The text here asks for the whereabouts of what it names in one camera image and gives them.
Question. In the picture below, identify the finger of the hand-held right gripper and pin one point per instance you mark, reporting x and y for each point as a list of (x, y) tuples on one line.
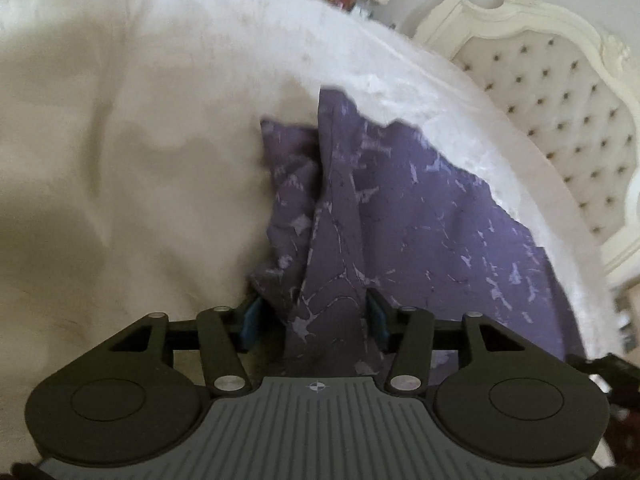
[(585, 364)]

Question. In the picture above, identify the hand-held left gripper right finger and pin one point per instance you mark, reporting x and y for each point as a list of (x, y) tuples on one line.
[(377, 320)]

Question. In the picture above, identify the purple patterned hoodie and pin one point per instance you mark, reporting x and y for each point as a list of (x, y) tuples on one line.
[(390, 240)]

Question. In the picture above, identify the cream tufted headboard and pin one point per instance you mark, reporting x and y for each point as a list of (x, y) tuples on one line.
[(565, 105)]

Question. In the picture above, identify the white fluffy bed blanket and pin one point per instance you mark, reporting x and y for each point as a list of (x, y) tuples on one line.
[(125, 160)]

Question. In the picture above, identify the small silver photo frame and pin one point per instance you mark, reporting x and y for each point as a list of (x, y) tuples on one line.
[(362, 9)]

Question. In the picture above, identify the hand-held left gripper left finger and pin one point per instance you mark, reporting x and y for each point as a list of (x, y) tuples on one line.
[(249, 322)]

